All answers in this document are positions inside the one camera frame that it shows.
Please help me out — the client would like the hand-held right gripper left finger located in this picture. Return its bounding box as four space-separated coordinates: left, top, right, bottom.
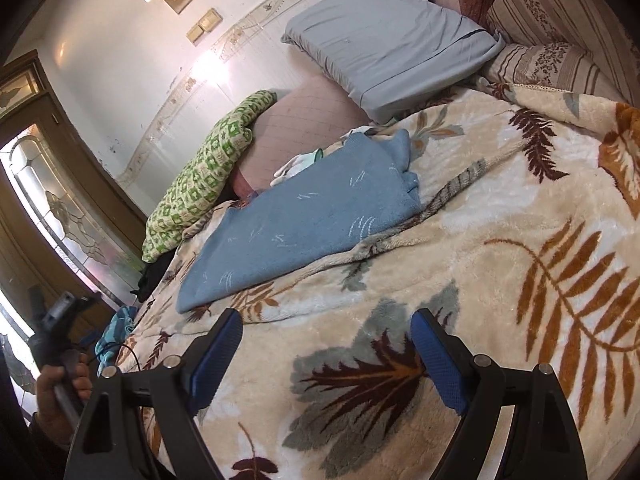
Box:
62 308 244 480

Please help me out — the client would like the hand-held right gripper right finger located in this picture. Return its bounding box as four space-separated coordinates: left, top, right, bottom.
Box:
411 308 588 480

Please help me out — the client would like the blue knit sweater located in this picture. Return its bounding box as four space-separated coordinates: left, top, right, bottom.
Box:
176 128 425 314

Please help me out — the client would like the person's left forearm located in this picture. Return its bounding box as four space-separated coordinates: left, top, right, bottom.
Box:
0 410 73 480

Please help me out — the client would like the person's left hand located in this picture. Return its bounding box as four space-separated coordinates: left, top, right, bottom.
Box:
35 351 94 447

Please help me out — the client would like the teal patterned cloth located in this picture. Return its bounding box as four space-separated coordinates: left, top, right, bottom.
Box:
95 305 137 367

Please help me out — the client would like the cream leaf print blanket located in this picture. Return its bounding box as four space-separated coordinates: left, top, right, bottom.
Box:
114 81 640 480

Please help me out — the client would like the black cloth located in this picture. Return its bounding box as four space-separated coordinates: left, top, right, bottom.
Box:
131 254 173 304

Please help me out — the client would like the wooden door with glass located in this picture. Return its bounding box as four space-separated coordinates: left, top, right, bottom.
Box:
0 50 151 411

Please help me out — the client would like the green patterned knit blanket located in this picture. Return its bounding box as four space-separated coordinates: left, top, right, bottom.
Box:
141 90 279 264

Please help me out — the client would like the white glove with green cuff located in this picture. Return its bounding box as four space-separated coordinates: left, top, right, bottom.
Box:
271 148 327 187

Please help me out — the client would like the pink checked cushion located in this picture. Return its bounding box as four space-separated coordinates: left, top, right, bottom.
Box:
235 76 372 199

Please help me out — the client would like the brown striped floral pillow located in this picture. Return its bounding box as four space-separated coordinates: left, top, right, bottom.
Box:
486 0 640 108
481 42 632 107

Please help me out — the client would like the grey pillow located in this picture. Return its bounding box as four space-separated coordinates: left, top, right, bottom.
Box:
281 0 507 125

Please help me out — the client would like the black cable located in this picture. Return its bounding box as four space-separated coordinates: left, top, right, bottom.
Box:
82 336 142 379

